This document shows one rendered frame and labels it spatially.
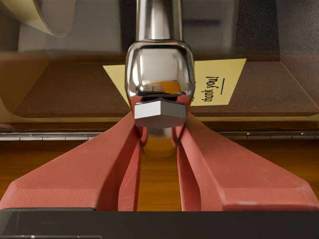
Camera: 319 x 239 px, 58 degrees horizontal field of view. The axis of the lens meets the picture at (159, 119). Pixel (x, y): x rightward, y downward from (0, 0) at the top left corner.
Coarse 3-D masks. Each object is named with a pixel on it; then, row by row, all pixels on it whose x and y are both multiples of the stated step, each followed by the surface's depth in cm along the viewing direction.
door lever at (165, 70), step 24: (144, 0) 7; (168, 0) 7; (144, 24) 7; (168, 24) 7; (144, 48) 6; (168, 48) 6; (144, 72) 6; (168, 72) 6; (192, 72) 6; (144, 96) 6; (168, 96) 6; (192, 96) 6; (144, 120) 6; (168, 120) 6; (144, 144) 11; (168, 144) 11
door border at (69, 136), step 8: (0, 136) 32; (8, 136) 33; (16, 136) 33; (24, 136) 33; (32, 136) 33; (40, 136) 33; (48, 136) 33; (56, 136) 33; (64, 136) 33; (72, 136) 33; (80, 136) 33; (88, 136) 33; (224, 136) 33; (248, 136) 33; (256, 136) 33; (264, 136) 33; (296, 136) 33; (304, 136) 33; (312, 136) 33
